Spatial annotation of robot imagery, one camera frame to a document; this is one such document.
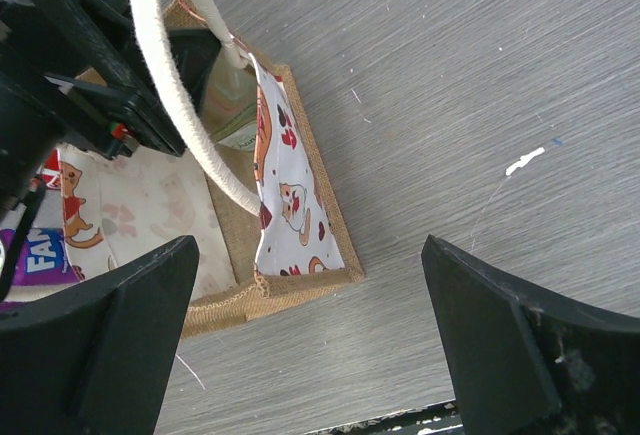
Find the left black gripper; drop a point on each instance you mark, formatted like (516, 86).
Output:
(71, 71)

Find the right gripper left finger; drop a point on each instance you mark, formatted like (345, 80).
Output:
(96, 358)

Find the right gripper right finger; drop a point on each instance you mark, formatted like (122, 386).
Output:
(526, 360)

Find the clear glass green-cap bottle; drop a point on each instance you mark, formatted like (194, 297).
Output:
(229, 107)

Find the jute canvas tote bag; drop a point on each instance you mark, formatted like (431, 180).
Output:
(269, 229)

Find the red cola can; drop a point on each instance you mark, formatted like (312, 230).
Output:
(50, 171)

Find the purple soda can right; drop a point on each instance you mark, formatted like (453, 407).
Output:
(42, 268)

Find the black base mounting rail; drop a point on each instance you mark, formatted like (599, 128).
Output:
(439, 418)

